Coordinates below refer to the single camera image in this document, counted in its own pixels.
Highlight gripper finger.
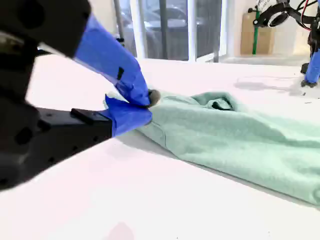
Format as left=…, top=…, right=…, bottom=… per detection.
left=301, top=48, right=320, bottom=88
left=39, top=94, right=153, bottom=169
left=0, top=0, right=162, bottom=108

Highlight pale green T-shirt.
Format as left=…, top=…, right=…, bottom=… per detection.
left=134, top=91, right=320, bottom=208

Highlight grey metal pole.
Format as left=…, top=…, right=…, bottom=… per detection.
left=113, top=0, right=126, bottom=48

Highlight beige cardboard box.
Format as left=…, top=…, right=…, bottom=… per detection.
left=240, top=12, right=276, bottom=55

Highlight green pole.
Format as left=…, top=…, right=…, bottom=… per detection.
left=247, top=7, right=259, bottom=55

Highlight red and black wires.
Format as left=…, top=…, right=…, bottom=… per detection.
left=294, top=0, right=320, bottom=31

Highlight white window frame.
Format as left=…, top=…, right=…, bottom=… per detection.
left=129, top=0, right=229, bottom=63

